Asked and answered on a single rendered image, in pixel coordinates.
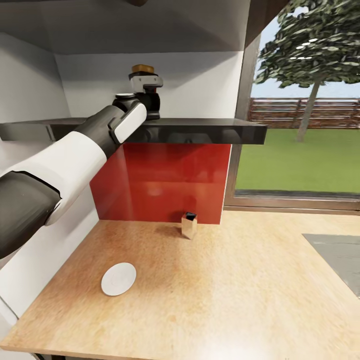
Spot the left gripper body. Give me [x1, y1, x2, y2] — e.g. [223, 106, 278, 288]
[134, 92, 160, 113]

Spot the saucer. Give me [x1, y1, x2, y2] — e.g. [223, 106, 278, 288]
[101, 262, 137, 296]

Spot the bottle of coffee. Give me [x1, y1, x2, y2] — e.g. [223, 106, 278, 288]
[128, 64, 161, 121]

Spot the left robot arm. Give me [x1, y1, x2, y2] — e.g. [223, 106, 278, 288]
[0, 75, 164, 271]

